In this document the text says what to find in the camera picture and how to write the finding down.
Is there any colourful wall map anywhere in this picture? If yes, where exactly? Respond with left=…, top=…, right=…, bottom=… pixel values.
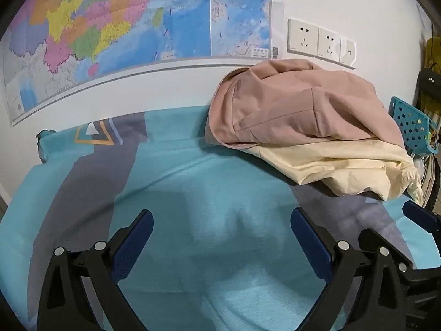
left=0, top=0, right=285, bottom=126

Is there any pink jacket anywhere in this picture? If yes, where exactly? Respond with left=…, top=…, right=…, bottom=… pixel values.
left=205, top=58, right=405, bottom=152

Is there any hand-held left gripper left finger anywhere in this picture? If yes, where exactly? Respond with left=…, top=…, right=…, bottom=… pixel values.
left=37, top=210, right=154, bottom=331

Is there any teal grey patterned bedsheet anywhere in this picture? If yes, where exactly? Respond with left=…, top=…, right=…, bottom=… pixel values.
left=0, top=105, right=438, bottom=331

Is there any cream yellow garment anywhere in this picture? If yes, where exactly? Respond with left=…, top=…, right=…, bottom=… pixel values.
left=220, top=134, right=424, bottom=202

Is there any blue perforated plastic basket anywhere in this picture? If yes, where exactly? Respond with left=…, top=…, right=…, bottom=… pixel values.
left=389, top=97, right=438, bottom=154

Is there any white wall switch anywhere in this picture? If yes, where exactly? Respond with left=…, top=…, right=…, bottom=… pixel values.
left=338, top=38, right=357, bottom=68

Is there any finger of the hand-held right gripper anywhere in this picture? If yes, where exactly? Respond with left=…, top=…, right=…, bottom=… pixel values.
left=358, top=228, right=419, bottom=283
left=402, top=201, right=441, bottom=235

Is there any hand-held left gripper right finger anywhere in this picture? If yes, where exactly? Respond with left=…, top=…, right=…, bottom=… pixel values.
left=291, top=208, right=409, bottom=331

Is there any grey bag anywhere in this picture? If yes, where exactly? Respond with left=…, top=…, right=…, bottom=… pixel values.
left=422, top=153, right=441, bottom=211

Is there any white wall socket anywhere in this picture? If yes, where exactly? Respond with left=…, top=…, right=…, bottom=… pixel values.
left=317, top=27, right=341, bottom=63
left=287, top=18, right=319, bottom=57

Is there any yellow hanging object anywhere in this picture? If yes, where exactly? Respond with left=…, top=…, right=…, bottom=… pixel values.
left=418, top=36, right=441, bottom=118

